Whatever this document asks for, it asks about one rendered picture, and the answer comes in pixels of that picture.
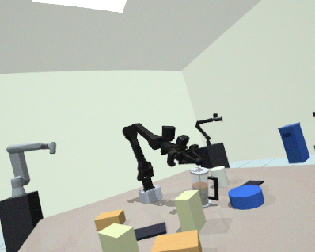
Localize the tan block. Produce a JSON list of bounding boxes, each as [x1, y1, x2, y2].
[[94, 210, 126, 231], [151, 230, 202, 252]]

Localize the pale green rectangular block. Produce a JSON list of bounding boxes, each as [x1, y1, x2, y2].
[[174, 190, 207, 234], [97, 223, 140, 252]]

